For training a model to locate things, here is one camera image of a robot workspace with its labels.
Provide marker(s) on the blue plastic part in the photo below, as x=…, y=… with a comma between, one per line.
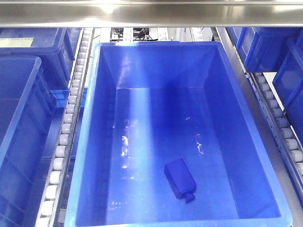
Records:
x=180, y=179

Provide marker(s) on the right white roller track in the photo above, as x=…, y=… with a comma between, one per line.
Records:
x=288, y=144

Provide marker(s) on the large blue centre bin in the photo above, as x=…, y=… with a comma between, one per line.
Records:
x=150, y=103

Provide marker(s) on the left white roller track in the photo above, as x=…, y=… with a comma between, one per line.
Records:
x=49, y=204

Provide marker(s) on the blue bin right front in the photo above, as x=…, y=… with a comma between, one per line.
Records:
x=288, y=84

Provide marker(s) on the steel shelf crossbar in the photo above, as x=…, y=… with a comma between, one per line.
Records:
x=150, y=13

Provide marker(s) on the blue bin right rear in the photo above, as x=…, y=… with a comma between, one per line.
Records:
x=262, y=49

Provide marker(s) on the blue bin left rear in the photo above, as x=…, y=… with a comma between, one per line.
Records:
x=56, y=47

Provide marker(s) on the blue bin left front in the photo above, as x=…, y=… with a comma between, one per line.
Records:
x=26, y=110

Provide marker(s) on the white roller track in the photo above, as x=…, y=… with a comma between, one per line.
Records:
x=49, y=204
x=288, y=144

